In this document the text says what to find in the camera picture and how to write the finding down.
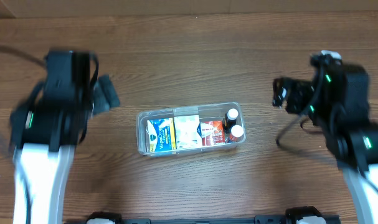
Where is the blue Vicks VapoDrops box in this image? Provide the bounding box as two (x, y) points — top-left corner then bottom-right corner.
(147, 118), (176, 152)

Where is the dark bottle white cap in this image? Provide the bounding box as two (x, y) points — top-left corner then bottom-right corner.
(222, 108), (239, 133)

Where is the orange bottle white cap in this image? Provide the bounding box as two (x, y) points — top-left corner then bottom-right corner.
(227, 125), (244, 143)

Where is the white medicine box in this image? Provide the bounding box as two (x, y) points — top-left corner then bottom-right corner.
(174, 115), (202, 149)

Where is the red medicine box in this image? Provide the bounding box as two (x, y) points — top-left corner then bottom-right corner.
(201, 120), (225, 146)

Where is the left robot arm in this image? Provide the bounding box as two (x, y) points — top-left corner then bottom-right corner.
(10, 50), (120, 223)

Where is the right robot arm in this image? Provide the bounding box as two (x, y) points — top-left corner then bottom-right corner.
(272, 50), (378, 223)

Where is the clear plastic container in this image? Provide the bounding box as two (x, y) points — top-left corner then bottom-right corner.
(136, 102), (246, 156)

